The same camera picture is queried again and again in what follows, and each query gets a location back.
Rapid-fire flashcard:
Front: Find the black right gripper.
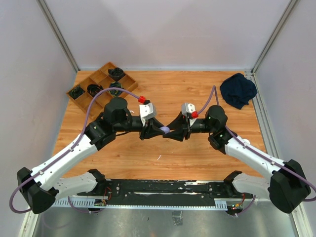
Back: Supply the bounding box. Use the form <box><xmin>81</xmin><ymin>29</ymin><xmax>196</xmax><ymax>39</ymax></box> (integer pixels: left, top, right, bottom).
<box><xmin>163</xmin><ymin>112</ymin><xmax>215</xmax><ymax>141</ymax></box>

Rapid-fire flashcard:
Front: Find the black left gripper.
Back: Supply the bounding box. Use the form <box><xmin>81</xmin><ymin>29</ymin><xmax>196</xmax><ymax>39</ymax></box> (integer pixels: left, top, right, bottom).
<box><xmin>114</xmin><ymin>116</ymin><xmax>166</xmax><ymax>141</ymax></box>

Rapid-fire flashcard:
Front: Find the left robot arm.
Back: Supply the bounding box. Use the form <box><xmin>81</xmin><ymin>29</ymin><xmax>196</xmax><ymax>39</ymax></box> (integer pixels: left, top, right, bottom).
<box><xmin>16</xmin><ymin>97</ymin><xmax>168</xmax><ymax>214</ymax></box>

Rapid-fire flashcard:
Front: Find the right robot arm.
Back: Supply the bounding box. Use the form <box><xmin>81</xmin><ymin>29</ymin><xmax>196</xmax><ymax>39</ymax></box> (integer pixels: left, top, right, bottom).
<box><xmin>161</xmin><ymin>103</ymin><xmax>311</xmax><ymax>214</ymax></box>

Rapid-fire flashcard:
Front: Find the black yellow rolled tie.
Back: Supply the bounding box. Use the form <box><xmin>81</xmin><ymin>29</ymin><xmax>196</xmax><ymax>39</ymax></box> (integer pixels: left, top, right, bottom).
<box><xmin>108</xmin><ymin>81</ymin><xmax>123</xmax><ymax>97</ymax></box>

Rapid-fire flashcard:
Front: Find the black dotted rolled tie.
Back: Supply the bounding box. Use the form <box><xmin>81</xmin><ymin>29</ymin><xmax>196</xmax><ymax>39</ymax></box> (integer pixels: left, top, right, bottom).
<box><xmin>108</xmin><ymin>67</ymin><xmax>125</xmax><ymax>81</ymax></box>

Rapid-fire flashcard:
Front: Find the black orange rolled tie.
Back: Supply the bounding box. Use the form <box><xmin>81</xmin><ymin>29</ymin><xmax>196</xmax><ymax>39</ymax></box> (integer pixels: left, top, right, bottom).
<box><xmin>87</xmin><ymin>84</ymin><xmax>103</xmax><ymax>97</ymax></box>

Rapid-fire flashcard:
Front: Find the dark blue crumpled cloth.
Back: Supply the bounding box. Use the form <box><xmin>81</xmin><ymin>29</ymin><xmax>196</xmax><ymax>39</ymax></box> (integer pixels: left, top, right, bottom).
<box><xmin>220</xmin><ymin>73</ymin><xmax>258</xmax><ymax>110</ymax></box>

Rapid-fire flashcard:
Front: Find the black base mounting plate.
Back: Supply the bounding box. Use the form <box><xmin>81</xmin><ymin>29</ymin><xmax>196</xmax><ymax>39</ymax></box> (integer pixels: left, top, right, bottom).
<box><xmin>77</xmin><ymin>179</ymin><xmax>243</xmax><ymax>207</ymax></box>

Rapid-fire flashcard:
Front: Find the wooden compartment tray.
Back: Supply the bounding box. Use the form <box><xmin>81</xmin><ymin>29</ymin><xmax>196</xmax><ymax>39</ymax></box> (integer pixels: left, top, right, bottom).
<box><xmin>67</xmin><ymin>62</ymin><xmax>138</xmax><ymax>119</ymax></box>

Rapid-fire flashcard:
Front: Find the dark green rolled tie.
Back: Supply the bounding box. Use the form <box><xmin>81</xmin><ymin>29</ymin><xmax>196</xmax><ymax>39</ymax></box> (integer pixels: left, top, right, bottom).
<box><xmin>68</xmin><ymin>85</ymin><xmax>85</xmax><ymax>100</ymax></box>

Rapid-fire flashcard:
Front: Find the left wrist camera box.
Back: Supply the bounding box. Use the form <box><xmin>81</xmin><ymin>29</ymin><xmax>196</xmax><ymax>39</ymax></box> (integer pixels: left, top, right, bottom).
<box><xmin>139</xmin><ymin>103</ymin><xmax>157</xmax><ymax>120</ymax></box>

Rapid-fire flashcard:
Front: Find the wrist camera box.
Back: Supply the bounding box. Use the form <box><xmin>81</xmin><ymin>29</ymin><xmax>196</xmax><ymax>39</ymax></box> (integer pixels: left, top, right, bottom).
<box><xmin>139</xmin><ymin>103</ymin><xmax>157</xmax><ymax>120</ymax></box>
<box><xmin>181</xmin><ymin>102</ymin><xmax>198</xmax><ymax>119</ymax></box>

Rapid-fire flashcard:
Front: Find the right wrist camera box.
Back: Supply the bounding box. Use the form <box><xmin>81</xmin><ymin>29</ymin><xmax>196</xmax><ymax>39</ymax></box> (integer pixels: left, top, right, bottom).
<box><xmin>181</xmin><ymin>102</ymin><xmax>198</xmax><ymax>119</ymax></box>

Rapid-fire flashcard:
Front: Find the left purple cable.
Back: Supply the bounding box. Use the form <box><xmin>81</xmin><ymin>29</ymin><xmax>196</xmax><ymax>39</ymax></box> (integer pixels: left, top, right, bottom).
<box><xmin>9</xmin><ymin>88</ymin><xmax>150</xmax><ymax>214</ymax></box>

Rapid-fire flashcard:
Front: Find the aluminium frame rail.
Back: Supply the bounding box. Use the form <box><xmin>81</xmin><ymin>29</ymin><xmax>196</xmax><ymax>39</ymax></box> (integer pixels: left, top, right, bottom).
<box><xmin>18</xmin><ymin>176</ymin><xmax>314</xmax><ymax>237</ymax></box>

